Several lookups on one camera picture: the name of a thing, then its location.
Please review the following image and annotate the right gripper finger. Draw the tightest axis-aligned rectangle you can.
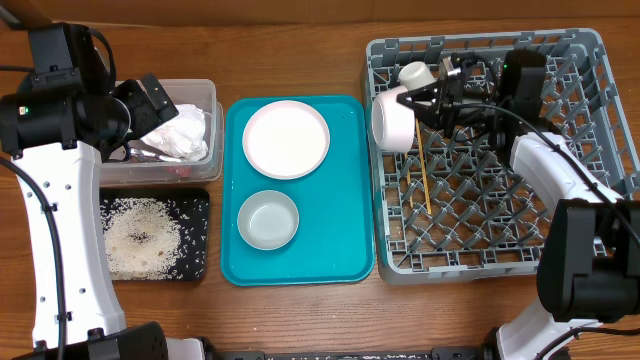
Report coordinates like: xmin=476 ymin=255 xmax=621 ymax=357
xmin=397 ymin=97 xmax=443 ymax=130
xmin=397 ymin=80 xmax=442 ymax=106

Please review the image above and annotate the wooden chopstick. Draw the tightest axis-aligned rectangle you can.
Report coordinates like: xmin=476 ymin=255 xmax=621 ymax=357
xmin=404 ymin=152 xmax=414 ymax=210
xmin=415 ymin=118 xmax=432 ymax=215

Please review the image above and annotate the cream cup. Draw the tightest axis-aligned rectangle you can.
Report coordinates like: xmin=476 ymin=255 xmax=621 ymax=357
xmin=398 ymin=61 xmax=436 ymax=91

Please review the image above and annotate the small pink plate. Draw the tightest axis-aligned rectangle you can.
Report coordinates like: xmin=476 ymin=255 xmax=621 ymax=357
xmin=371 ymin=85 xmax=415 ymax=153

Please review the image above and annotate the white tissue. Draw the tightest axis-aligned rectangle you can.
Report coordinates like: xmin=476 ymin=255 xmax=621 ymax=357
xmin=141 ymin=104 xmax=208 ymax=161

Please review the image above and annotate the red snack wrapper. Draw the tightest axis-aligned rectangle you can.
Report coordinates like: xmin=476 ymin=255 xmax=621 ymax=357
xmin=122 ymin=145 xmax=193 ymax=181

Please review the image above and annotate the cooked white rice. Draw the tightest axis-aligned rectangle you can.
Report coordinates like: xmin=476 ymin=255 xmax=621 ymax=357
xmin=100 ymin=197 xmax=210 ymax=281

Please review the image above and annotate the large pink plate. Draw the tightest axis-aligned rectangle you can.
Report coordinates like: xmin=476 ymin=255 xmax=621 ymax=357
xmin=242 ymin=100 xmax=331 ymax=180

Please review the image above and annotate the grey bowl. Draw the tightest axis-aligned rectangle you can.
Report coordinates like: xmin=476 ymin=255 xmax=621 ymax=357
xmin=237 ymin=190 xmax=300 ymax=251

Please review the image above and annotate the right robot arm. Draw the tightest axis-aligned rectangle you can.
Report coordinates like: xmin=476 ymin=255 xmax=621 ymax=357
xmin=394 ymin=49 xmax=639 ymax=359

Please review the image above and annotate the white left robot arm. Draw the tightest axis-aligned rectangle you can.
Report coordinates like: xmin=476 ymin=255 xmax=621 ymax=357
xmin=1 ymin=22 xmax=216 ymax=359

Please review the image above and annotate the grey dishwasher rack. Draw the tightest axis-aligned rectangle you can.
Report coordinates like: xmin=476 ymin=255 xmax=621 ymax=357
xmin=364 ymin=28 xmax=639 ymax=285

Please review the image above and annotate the clear plastic bin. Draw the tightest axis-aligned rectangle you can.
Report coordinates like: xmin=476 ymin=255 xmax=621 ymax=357
xmin=100 ymin=79 xmax=224 ymax=187

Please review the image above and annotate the black tray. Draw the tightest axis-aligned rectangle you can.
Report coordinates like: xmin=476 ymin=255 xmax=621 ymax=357
xmin=98 ymin=187 xmax=212 ymax=283

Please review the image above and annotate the teal plastic tray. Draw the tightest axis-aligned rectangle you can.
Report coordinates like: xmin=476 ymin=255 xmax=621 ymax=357
xmin=220 ymin=95 xmax=375 ymax=286

